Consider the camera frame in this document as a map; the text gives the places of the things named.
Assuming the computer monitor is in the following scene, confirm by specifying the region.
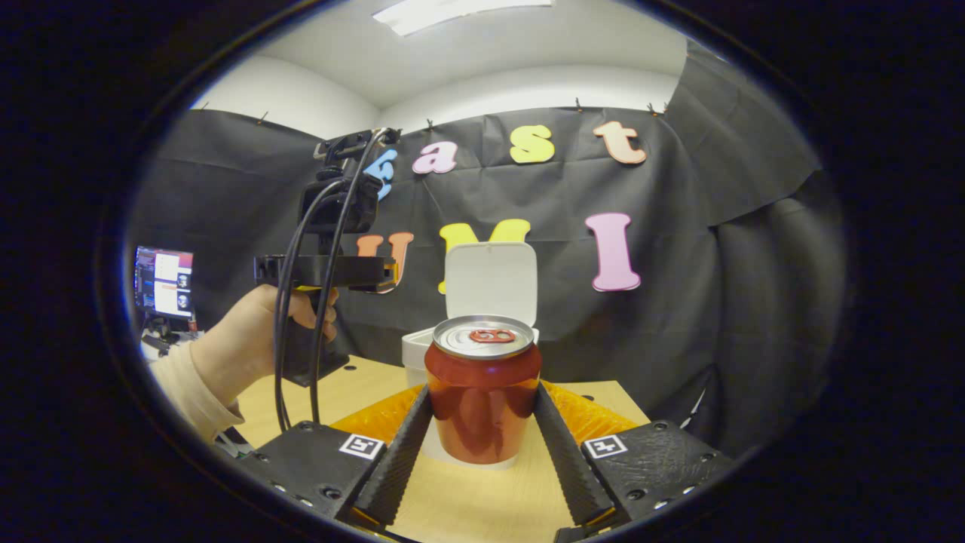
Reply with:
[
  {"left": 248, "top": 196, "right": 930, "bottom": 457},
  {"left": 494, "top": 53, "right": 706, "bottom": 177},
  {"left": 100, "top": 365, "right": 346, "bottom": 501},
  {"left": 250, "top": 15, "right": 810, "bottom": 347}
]
[{"left": 134, "top": 245, "right": 195, "bottom": 321}]

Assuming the wooden desktop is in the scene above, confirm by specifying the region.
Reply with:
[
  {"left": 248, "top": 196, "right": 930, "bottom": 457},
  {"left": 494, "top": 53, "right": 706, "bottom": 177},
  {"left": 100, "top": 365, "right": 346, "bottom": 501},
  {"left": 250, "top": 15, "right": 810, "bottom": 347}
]
[{"left": 237, "top": 354, "right": 653, "bottom": 543}]

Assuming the red pop can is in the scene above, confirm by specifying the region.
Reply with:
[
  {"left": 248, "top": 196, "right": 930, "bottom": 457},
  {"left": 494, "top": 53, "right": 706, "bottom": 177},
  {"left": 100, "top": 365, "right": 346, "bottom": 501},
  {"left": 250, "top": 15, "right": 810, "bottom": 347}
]
[{"left": 424, "top": 314, "right": 542, "bottom": 466}]

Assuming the ceiling light panel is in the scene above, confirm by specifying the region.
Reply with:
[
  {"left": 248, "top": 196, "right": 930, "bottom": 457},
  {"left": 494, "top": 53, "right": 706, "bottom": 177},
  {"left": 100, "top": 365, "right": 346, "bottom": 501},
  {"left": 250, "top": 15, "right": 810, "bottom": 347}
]
[{"left": 373, "top": 0, "right": 555, "bottom": 37}]

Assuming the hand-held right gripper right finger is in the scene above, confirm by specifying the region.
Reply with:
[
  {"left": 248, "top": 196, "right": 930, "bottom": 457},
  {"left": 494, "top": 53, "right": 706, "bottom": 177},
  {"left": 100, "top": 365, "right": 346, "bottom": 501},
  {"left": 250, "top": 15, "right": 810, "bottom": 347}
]
[{"left": 534, "top": 381, "right": 736, "bottom": 529}]

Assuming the black cable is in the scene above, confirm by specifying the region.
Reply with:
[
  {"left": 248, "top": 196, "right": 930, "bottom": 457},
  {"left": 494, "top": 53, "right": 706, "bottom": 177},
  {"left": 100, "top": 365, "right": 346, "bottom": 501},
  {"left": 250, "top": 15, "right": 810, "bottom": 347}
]
[
  {"left": 309, "top": 128, "right": 397, "bottom": 425},
  {"left": 273, "top": 177, "right": 348, "bottom": 432}
]

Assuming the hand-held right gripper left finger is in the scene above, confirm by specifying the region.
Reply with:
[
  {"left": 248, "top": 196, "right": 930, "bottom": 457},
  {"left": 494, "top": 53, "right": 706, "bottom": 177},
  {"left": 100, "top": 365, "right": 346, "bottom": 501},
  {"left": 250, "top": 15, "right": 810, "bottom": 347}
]
[{"left": 234, "top": 385, "right": 434, "bottom": 529}]

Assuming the white desktop garbage bin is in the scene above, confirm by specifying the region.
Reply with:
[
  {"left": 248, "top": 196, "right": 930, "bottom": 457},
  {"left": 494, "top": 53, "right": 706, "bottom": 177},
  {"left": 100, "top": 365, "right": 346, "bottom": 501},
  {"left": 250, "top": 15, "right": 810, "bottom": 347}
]
[{"left": 402, "top": 241, "right": 541, "bottom": 472}]

